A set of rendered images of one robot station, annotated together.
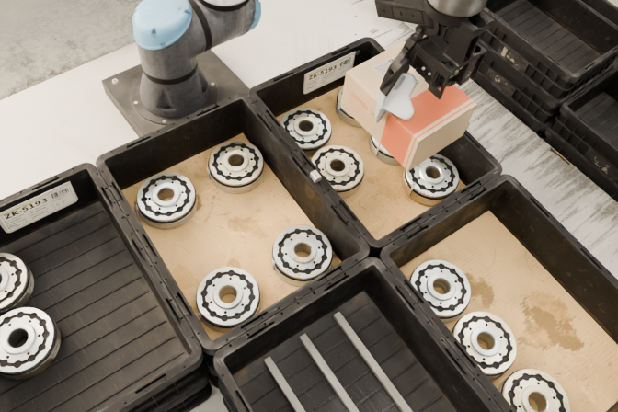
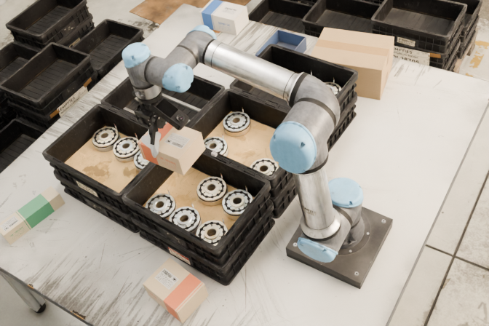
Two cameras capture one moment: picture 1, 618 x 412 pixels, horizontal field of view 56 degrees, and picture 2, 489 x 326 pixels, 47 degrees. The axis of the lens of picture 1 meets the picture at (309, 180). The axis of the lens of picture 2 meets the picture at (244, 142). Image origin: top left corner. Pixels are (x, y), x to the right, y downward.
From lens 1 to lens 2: 1.95 m
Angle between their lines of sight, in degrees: 77
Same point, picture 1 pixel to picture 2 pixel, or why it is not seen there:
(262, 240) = (235, 152)
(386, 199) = (183, 193)
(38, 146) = (396, 181)
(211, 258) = (253, 137)
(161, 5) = (346, 192)
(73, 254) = not seen: hidden behind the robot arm
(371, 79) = (188, 133)
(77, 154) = (372, 186)
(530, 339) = (106, 163)
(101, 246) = not seen: hidden behind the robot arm
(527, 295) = (107, 179)
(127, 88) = (372, 220)
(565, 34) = not seen: outside the picture
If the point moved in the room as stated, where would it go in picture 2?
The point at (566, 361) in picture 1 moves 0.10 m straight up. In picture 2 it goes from (91, 161) to (81, 143)
